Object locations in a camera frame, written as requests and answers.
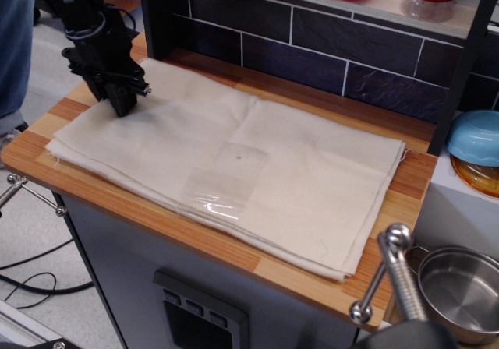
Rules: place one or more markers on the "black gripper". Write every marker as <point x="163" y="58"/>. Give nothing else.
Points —
<point x="109" y="71"/>

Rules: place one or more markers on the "person leg in jeans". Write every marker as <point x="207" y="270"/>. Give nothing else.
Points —
<point x="17" y="22"/>

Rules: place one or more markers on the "orange translucent plate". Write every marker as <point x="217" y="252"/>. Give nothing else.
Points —
<point x="483" y="179"/>

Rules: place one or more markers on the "silver clamp screw right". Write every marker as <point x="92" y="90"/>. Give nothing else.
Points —
<point x="393" y="244"/>

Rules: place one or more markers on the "dark grey post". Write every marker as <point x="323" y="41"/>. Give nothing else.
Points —
<point x="164" y="26"/>
<point x="471" y="49"/>

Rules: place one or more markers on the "clear plastic tape patch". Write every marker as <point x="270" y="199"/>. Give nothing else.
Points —
<point x="222" y="189"/>

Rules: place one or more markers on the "cream cloth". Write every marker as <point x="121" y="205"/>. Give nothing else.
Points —
<point x="316" y="200"/>

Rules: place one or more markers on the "grey toy kitchen cabinet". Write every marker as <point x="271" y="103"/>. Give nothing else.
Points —
<point x="123" y="260"/>

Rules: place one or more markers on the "dark grey left post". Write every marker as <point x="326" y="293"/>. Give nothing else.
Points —
<point x="164" y="26"/>

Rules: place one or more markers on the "dark grey right post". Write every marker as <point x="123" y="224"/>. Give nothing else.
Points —
<point x="471" y="49"/>

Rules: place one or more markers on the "black table frame background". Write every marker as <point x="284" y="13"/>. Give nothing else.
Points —
<point x="43" y="10"/>

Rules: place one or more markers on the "stainless steel pot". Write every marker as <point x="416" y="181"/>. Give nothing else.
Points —
<point x="459" y="287"/>

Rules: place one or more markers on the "white sneaker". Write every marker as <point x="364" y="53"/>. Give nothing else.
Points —
<point x="12" y="134"/>

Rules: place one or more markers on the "silver clamp screw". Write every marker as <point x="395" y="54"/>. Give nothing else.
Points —
<point x="393" y="244"/>
<point x="17" y="183"/>

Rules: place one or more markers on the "light blue plastic bowl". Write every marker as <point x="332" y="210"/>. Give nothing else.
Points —
<point x="473" y="137"/>

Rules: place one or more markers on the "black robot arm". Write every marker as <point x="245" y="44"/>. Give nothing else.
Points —
<point x="101" y="51"/>

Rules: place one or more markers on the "silver clamp screw left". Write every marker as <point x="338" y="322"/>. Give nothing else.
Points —
<point x="17" y="183"/>

